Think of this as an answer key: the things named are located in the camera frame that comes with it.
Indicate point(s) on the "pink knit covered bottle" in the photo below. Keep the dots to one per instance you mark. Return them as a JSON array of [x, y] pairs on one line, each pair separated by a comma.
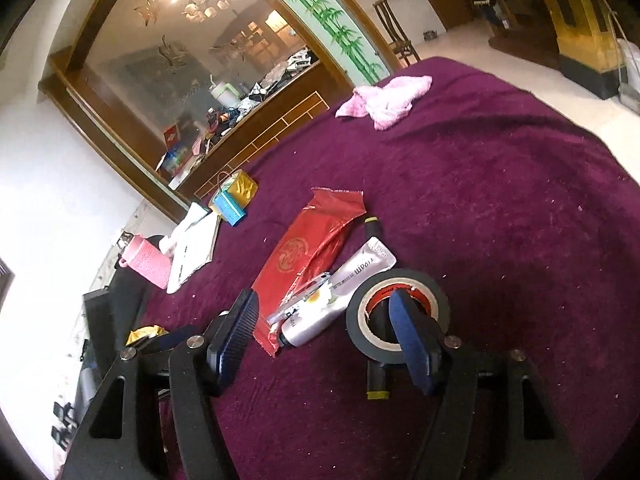
[[140, 255]]

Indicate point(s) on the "pink towel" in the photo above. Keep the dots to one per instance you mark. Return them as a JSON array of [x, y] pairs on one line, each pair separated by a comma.
[[388, 105]]

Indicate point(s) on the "black marker yellow cap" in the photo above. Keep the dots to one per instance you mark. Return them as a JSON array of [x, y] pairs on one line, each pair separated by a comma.
[[378, 385]]

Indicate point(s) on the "wooden headboard shelf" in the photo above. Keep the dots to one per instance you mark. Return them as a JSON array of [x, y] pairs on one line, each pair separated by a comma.
[[135, 83]]

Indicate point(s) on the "purple bed blanket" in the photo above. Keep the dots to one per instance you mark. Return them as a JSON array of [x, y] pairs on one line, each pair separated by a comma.
[[526, 221]]

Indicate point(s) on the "gold gift bag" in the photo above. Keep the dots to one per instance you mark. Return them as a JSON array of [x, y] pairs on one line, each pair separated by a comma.
[[240, 185]]

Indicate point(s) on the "white folded cloth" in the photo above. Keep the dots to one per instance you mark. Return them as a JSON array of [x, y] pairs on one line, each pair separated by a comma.
[[195, 213]]

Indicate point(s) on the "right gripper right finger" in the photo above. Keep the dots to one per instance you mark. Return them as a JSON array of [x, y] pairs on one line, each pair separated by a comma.
[[418, 335]]

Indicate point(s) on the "silver daisy cream tube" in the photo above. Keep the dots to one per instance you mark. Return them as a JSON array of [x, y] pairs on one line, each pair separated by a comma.
[[317, 313]]

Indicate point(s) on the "red foil packet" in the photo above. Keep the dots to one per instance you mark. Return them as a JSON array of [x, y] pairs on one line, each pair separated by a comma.
[[308, 248]]

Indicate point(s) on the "white kettle jug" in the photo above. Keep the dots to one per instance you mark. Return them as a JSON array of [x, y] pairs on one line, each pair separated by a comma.
[[224, 93]]

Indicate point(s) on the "black bag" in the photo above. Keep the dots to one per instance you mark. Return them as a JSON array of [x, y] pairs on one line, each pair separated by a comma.
[[111, 313]]

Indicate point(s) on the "blue tag card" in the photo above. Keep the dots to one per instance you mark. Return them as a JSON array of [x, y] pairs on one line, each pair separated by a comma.
[[228, 208]]

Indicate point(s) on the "black electrical tape roll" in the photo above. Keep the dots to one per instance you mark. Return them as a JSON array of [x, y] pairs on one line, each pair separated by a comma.
[[420, 287]]

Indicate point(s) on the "white notebook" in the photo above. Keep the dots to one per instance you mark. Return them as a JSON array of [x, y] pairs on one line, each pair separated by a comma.
[[194, 249]]

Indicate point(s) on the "wooden chair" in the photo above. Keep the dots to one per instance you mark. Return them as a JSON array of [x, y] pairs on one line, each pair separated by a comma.
[[400, 44]]

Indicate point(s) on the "yellow lined storage box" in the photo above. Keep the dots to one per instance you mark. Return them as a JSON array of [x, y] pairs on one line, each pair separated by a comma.
[[144, 333]]

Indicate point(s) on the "blue silver pen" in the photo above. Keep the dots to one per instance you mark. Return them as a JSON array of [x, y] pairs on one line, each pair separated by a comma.
[[291, 302]]

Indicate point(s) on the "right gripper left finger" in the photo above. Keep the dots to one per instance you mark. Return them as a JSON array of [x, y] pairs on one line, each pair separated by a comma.
[[231, 338]]

